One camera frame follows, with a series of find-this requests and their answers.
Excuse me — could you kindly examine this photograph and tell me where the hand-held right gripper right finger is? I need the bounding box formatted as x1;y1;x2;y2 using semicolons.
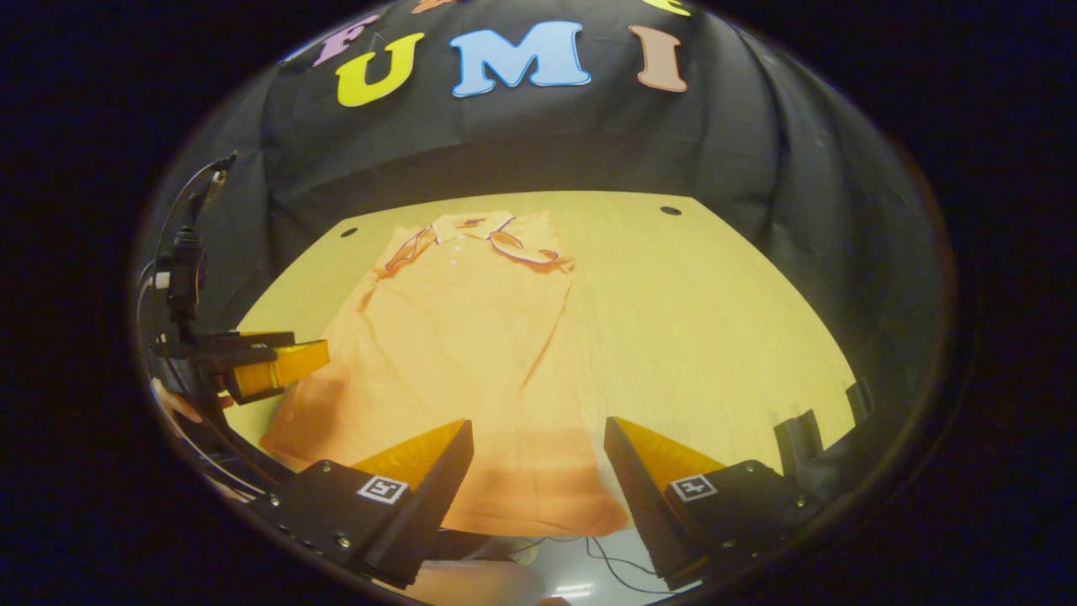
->
602;416;823;593

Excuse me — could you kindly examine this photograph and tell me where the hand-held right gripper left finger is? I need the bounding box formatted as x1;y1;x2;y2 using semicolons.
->
251;418;475;590

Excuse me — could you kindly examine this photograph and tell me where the orange T-shirt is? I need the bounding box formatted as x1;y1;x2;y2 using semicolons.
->
259;210;632;540

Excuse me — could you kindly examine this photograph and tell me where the black table clamp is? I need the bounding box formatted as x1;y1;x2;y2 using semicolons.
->
846;379;876;423
774;410;826;482

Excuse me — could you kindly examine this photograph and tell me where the black backdrop cloth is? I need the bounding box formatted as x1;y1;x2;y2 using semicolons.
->
135;0;952;506

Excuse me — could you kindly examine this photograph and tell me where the black cable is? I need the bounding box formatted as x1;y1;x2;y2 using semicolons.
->
505;534;666;595

